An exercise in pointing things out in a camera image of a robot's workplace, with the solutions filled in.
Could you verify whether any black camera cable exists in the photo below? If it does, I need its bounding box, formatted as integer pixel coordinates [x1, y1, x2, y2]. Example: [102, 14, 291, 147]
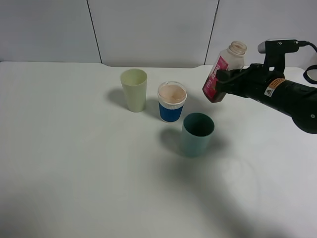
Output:
[297, 41, 317, 85]

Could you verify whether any clear cup with blue sleeve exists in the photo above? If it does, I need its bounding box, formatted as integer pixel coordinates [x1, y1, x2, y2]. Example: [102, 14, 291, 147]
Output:
[158, 81, 187, 123]

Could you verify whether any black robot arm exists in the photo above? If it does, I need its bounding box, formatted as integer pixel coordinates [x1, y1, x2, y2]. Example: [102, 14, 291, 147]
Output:
[215, 63, 317, 134]

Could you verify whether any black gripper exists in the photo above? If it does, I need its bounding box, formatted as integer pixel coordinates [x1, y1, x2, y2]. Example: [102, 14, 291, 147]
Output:
[215, 63, 285, 100]

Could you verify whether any teal green plastic cup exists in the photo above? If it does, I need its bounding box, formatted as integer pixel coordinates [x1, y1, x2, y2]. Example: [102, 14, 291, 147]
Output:
[181, 113, 215, 157]

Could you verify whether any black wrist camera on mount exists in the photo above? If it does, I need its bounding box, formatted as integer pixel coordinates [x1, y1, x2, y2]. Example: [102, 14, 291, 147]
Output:
[258, 39, 299, 73]

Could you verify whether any pale yellow plastic cup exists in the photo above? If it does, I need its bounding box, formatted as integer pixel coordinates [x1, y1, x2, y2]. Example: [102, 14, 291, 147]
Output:
[120, 68, 147, 113]

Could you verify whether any clear bottle with pink label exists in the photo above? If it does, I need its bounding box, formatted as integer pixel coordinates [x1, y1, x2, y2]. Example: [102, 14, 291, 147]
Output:
[202, 41, 247, 103]

